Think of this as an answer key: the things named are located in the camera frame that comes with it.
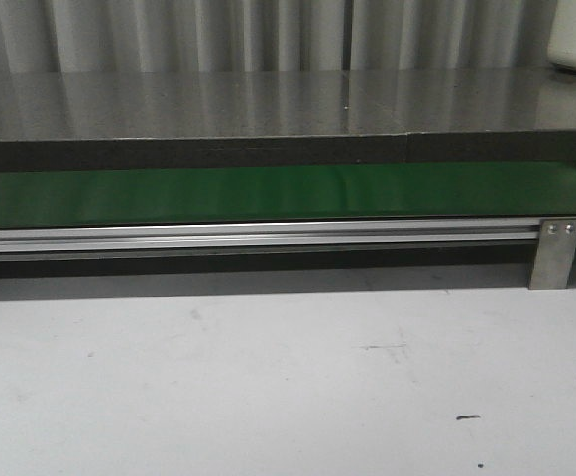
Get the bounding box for green conveyor belt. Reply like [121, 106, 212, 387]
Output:
[0, 162, 576, 229]

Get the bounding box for black raised platform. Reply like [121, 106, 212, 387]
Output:
[0, 67, 576, 172]

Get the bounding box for grey pleated curtain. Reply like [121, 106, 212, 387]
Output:
[0, 1, 556, 73]

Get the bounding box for aluminium conveyor side rail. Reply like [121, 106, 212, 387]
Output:
[0, 217, 542, 261]

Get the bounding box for steel conveyor support bracket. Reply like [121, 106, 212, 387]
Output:
[528, 218, 576, 290]

